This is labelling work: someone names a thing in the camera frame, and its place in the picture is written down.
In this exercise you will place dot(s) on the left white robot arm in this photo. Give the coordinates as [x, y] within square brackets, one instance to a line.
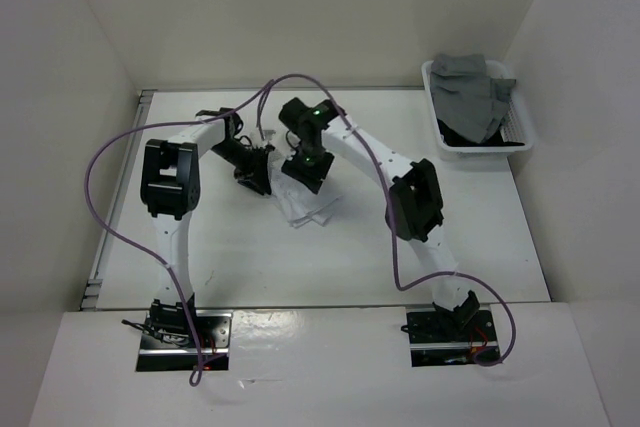
[171, 190]

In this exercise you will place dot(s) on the white skirt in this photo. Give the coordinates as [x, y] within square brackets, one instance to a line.
[296, 202]

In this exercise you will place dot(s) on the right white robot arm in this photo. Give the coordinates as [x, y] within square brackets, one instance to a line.
[413, 198]

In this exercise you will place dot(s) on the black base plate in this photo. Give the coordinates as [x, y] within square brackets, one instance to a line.
[431, 345]
[161, 350]

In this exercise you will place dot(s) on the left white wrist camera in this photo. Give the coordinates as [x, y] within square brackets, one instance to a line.
[262, 138]

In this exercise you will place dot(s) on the grey skirt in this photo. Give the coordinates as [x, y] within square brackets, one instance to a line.
[467, 98]

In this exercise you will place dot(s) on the black skirt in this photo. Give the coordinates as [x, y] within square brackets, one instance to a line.
[454, 143]

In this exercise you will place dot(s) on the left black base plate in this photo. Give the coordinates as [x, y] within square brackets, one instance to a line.
[161, 350]

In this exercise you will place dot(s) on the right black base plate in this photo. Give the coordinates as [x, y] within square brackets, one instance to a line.
[431, 345]

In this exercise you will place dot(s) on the aluminium table edge rail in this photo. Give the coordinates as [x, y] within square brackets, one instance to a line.
[97, 275]

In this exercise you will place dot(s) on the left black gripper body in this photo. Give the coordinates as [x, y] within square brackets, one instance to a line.
[242, 159]

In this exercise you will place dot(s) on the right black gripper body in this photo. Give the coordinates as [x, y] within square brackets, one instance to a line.
[310, 166]

